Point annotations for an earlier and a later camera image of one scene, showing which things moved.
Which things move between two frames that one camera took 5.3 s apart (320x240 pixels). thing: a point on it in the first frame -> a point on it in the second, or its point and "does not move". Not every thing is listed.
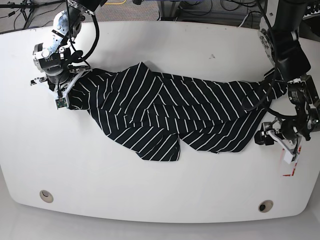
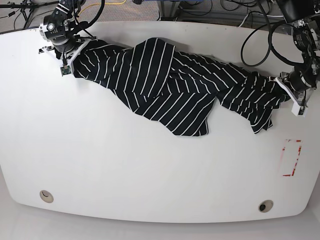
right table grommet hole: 265,205 does not move
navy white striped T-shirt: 152,115 -> 177,90
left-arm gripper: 58,84 -> 67,53
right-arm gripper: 285,132 -> 298,87
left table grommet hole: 46,196 does not move
